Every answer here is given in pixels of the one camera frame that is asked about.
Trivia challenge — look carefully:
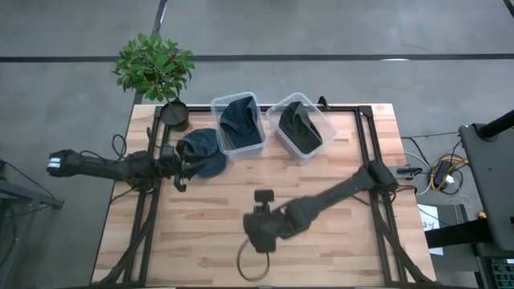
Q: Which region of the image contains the black rig frame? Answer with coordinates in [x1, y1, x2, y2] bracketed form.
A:
[95, 104, 437, 288]

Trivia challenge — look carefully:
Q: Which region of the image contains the grey equipment cart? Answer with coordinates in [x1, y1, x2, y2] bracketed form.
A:
[459, 110, 514, 253]

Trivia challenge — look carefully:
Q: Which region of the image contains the black table-level camera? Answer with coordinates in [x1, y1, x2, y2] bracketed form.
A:
[253, 189, 275, 214]

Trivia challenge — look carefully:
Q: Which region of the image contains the white cable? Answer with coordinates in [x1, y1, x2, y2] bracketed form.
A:
[402, 149, 434, 197]

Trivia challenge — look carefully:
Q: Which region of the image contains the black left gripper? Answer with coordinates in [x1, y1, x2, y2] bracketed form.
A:
[160, 138, 210, 193]

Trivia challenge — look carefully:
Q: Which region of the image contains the white paper sheet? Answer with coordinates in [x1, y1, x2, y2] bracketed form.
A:
[416, 203, 445, 257]

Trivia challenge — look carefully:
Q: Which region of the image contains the black looped cable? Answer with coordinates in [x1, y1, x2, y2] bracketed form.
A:
[235, 238, 271, 283]

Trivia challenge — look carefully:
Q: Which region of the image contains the black beam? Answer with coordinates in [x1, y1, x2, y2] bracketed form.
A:
[424, 218, 496, 249]

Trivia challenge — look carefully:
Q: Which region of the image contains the black plant pot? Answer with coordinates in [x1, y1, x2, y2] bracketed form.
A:
[160, 99, 191, 132]

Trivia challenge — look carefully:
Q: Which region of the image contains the green leafy plant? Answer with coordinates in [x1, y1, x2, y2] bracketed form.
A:
[112, 33, 196, 104]

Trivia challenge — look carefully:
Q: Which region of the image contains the clear plastic storage bin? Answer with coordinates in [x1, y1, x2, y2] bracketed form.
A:
[265, 92, 337, 165]
[210, 91, 267, 158]

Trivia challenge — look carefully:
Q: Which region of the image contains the grey metal stand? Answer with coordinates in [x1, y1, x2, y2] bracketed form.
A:
[0, 159, 66, 289]

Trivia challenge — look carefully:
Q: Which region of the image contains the black power strip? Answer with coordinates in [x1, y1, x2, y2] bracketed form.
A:
[432, 160, 453, 190]

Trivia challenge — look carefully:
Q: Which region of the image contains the blue denim cap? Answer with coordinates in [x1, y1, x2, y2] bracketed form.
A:
[218, 96, 264, 152]
[176, 128, 228, 180]

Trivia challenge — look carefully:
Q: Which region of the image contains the olive green cap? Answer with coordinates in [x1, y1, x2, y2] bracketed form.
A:
[278, 100, 309, 132]
[285, 118, 324, 156]

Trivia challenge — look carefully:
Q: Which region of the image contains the yellow cable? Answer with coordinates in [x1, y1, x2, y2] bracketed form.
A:
[428, 155, 470, 192]

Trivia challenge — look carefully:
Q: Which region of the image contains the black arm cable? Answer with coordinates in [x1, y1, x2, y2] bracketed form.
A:
[111, 133, 129, 161]

